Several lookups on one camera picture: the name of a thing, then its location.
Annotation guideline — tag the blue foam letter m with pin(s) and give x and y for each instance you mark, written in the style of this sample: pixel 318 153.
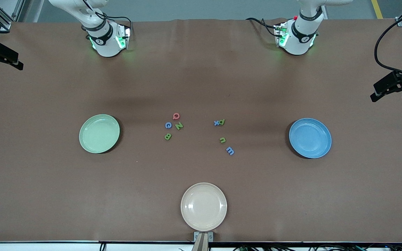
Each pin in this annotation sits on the blue foam letter m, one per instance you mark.
pixel 230 150

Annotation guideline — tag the red foam letter Q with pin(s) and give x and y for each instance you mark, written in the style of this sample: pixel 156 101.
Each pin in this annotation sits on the red foam letter Q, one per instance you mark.
pixel 173 116

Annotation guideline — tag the green foam letter B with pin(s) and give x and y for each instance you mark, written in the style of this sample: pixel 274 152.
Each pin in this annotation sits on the green foam letter B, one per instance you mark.
pixel 168 136

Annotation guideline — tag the green foam letter Z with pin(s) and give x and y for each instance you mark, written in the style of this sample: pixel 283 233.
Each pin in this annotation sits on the green foam letter Z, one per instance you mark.
pixel 179 126

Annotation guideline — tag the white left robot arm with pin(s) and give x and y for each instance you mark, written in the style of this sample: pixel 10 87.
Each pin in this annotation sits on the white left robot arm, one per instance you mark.
pixel 298 42

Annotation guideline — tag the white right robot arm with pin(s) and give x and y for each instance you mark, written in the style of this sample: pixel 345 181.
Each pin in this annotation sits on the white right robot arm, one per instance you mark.
pixel 105 45

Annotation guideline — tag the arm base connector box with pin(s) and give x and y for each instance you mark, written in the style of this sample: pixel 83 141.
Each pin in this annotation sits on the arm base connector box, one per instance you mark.
pixel 122 40
pixel 281 38

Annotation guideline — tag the blue plate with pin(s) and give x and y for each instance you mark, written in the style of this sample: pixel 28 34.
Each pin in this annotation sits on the blue plate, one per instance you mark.
pixel 311 139

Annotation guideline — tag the light green plate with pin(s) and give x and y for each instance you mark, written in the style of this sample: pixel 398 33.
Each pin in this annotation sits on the light green plate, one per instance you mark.
pixel 98 136

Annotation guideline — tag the brown table cover sheet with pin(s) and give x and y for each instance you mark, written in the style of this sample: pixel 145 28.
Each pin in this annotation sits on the brown table cover sheet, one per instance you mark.
pixel 201 87

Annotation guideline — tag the beige plate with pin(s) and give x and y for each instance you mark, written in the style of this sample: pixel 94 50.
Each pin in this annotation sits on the beige plate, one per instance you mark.
pixel 203 207

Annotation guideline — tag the white table edge rail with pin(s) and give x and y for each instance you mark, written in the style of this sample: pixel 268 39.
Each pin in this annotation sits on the white table edge rail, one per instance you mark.
pixel 30 246

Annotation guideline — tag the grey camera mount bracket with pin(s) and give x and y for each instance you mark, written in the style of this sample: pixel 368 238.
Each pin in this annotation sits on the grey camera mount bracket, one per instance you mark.
pixel 203 240

